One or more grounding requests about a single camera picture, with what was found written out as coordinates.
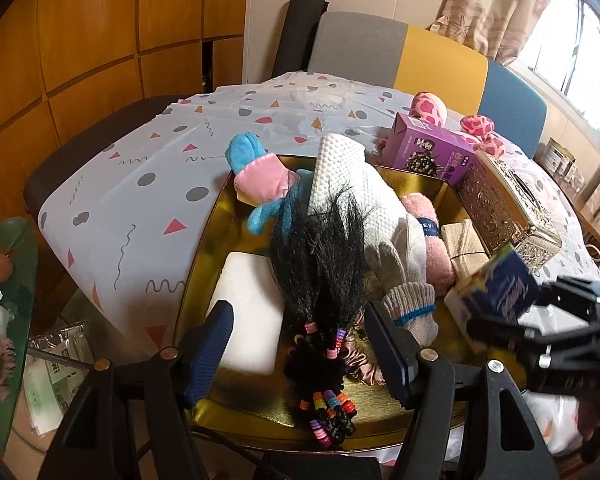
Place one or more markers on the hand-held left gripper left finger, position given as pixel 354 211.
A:
pixel 210 345

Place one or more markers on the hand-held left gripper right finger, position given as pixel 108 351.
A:
pixel 390 355

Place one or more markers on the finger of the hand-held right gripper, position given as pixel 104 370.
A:
pixel 575 292
pixel 505 337

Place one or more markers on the brown satin scrunchie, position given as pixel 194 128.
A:
pixel 362 365

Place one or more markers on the blue tissue packet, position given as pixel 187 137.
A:
pixel 495 290

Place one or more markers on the white knit glove blue trim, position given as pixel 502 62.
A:
pixel 410 305

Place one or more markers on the gold tray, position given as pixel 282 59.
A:
pixel 240 392

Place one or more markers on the beige sock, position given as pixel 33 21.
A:
pixel 460 245

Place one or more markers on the pink fluffy sock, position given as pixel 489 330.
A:
pixel 437 255

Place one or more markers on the black beaded hair wig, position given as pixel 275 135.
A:
pixel 320 270

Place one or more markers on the blue plush toy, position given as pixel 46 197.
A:
pixel 245 152

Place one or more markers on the white foam block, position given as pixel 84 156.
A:
pixel 250 305

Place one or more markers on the ornate gold tissue box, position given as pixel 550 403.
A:
pixel 500 205

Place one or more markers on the small metal can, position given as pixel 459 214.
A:
pixel 575 175

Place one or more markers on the clear plastic bag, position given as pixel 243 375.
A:
pixel 50 385

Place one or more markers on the green round side table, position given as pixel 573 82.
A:
pixel 20 280

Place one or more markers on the purple carton box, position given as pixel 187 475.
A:
pixel 420 145

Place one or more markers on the window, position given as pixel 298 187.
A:
pixel 580 60

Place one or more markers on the pink spotted plush toy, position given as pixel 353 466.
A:
pixel 430 107

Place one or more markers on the grey yellow blue bench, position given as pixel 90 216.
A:
pixel 445 55

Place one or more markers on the beige patterned curtain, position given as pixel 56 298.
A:
pixel 495 5

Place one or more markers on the wooden wardrobe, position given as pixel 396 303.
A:
pixel 80 35

